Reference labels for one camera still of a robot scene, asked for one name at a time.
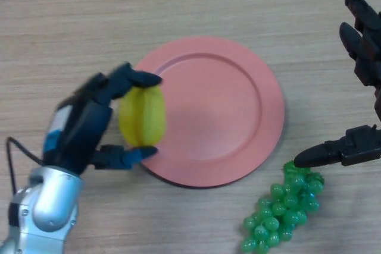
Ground pink round plate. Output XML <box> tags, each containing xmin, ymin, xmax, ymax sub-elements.
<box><xmin>133</xmin><ymin>36</ymin><xmax>286</xmax><ymax>189</ymax></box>

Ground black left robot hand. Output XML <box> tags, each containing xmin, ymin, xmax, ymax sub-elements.
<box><xmin>41</xmin><ymin>62</ymin><xmax>163</xmax><ymax>176</ymax></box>

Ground yellow starfruit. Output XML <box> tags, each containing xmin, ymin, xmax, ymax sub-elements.
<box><xmin>118</xmin><ymin>86</ymin><xmax>167</xmax><ymax>148</ymax></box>

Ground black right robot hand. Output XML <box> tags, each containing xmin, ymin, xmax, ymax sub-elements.
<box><xmin>293</xmin><ymin>0</ymin><xmax>381</xmax><ymax>168</ymax></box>

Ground green grape bunch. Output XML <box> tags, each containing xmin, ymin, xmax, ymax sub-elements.
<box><xmin>240</xmin><ymin>160</ymin><xmax>325</xmax><ymax>252</ymax></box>

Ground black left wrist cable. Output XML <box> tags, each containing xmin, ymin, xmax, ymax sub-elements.
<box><xmin>6</xmin><ymin>137</ymin><xmax>45</xmax><ymax>195</ymax></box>

